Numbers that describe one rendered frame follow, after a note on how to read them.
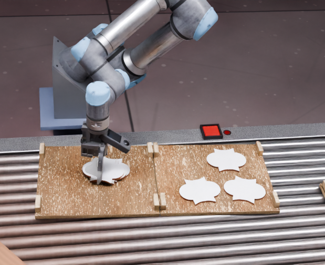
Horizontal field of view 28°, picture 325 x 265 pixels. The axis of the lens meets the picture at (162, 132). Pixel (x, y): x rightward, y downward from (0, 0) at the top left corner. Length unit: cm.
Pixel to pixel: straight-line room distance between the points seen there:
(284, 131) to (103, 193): 81
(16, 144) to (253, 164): 88
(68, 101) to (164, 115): 159
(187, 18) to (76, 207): 74
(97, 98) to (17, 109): 214
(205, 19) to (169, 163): 53
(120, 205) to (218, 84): 237
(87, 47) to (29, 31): 282
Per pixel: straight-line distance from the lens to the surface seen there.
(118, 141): 220
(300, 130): 268
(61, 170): 235
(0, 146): 250
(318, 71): 481
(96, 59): 216
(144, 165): 238
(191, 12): 227
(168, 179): 233
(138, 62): 248
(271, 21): 532
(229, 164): 241
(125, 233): 217
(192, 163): 240
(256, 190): 233
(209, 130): 257
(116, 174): 230
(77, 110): 266
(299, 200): 238
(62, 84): 258
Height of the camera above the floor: 252
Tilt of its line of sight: 39 degrees down
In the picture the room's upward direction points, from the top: 5 degrees clockwise
